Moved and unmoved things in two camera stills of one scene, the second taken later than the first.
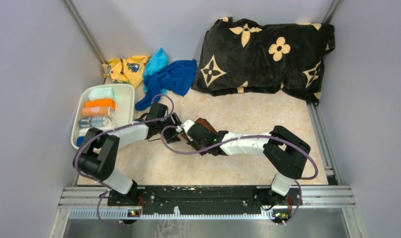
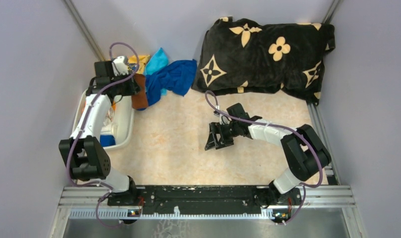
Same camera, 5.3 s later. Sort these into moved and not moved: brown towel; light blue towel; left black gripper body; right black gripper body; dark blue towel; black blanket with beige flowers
Moved: right black gripper body; brown towel; left black gripper body
Not moved: dark blue towel; light blue towel; black blanket with beige flowers
